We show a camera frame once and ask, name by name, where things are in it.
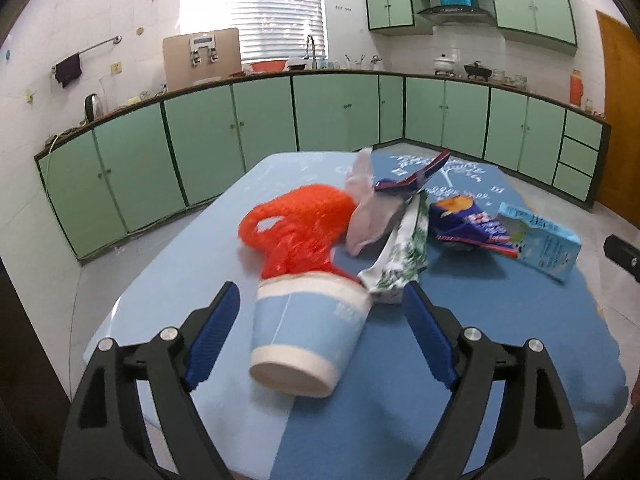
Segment light blue carton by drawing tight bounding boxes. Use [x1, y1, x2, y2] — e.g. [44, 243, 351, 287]
[492, 201, 582, 283]

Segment wooden board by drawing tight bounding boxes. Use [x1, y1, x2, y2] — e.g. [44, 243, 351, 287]
[162, 28, 242, 91]

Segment dark blue table mat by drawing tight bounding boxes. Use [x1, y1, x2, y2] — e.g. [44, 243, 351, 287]
[270, 152, 630, 480]

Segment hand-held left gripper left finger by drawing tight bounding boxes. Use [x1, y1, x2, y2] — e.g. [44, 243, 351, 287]
[59, 281, 241, 480]

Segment orange plastic bag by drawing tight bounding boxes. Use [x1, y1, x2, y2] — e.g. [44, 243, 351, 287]
[238, 183, 358, 281]

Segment metal towel rail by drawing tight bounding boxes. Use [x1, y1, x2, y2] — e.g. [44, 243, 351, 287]
[50, 35, 122, 73]

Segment green base kitchen cabinets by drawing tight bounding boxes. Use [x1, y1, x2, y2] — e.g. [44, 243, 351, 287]
[34, 71, 612, 263]

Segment dark hanging towel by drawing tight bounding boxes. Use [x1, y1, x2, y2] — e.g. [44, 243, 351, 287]
[54, 52, 82, 88]

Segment white window blind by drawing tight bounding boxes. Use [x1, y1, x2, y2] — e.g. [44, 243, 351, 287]
[178, 0, 321, 61]

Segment wooden door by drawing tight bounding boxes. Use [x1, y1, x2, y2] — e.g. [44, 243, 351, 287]
[595, 10, 640, 216]

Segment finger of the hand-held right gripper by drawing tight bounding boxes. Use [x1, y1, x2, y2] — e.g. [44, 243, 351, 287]
[603, 234, 640, 283]

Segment electric kettle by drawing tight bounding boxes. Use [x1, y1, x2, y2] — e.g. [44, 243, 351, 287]
[83, 93, 107, 122]

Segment range hood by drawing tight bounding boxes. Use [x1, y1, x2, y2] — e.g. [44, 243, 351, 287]
[417, 6, 496, 27]

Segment white device on board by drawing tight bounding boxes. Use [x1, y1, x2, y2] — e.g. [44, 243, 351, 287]
[189, 35, 220, 67]

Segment blue and red snack packet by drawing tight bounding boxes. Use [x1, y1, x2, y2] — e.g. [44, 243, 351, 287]
[374, 150, 452, 198]

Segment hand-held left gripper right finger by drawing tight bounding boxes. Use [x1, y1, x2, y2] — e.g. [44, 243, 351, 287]
[402, 281, 586, 480]

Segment blue and orange snack packet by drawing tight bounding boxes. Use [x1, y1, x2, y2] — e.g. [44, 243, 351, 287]
[430, 195, 521, 261]

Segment green and white wrapper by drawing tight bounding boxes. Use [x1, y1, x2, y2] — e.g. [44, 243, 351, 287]
[357, 190, 431, 306]

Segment blue and white paper cup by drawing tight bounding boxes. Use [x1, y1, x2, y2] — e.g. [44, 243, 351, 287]
[249, 272, 374, 399]

